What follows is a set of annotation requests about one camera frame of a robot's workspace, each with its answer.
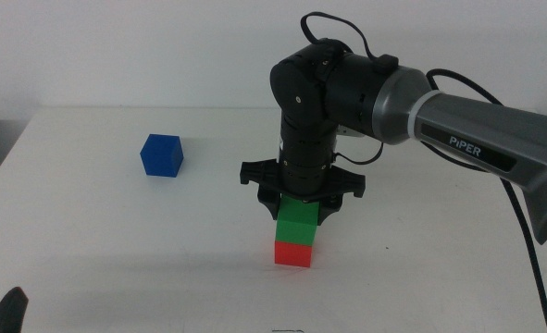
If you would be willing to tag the green cube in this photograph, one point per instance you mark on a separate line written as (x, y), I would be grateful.
(297, 224)

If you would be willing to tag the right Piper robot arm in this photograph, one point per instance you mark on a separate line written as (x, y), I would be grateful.
(486, 129)

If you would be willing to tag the blue cube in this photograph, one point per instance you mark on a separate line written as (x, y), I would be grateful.
(161, 156)

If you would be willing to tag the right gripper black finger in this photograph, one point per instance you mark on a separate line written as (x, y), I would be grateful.
(329, 210)
(269, 203)

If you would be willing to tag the red cube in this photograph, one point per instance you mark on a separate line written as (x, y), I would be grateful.
(292, 255)

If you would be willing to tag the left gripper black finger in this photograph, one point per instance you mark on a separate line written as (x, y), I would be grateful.
(5, 314)

